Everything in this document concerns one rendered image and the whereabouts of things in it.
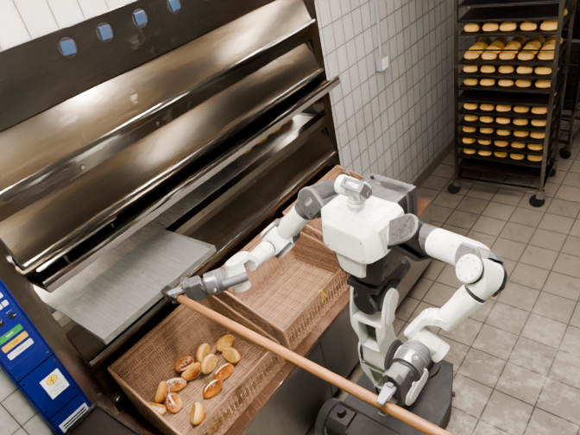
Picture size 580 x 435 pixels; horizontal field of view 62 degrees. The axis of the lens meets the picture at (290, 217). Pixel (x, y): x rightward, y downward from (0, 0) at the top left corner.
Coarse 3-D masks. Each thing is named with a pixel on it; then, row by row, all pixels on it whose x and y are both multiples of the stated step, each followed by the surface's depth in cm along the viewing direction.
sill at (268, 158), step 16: (304, 128) 278; (288, 144) 267; (256, 160) 258; (272, 160) 259; (240, 176) 247; (224, 192) 237; (192, 208) 231; (208, 208) 231; (176, 224) 222; (192, 224) 226; (64, 320) 186
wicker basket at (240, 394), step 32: (192, 320) 231; (128, 352) 209; (160, 352) 220; (192, 352) 231; (256, 352) 229; (128, 384) 210; (192, 384) 221; (224, 384) 218; (256, 384) 214; (160, 416) 189; (224, 416) 197
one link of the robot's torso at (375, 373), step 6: (360, 354) 214; (360, 360) 217; (366, 366) 216; (372, 366) 215; (366, 372) 220; (372, 372) 220; (378, 372) 225; (384, 372) 211; (372, 378) 221; (378, 378) 227; (378, 384) 228; (378, 390) 233
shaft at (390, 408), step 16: (192, 304) 172; (224, 320) 162; (256, 336) 154; (288, 352) 146; (304, 368) 142; (320, 368) 139; (336, 384) 135; (352, 384) 133; (368, 400) 129; (400, 416) 123; (416, 416) 122; (432, 432) 118; (448, 432) 117
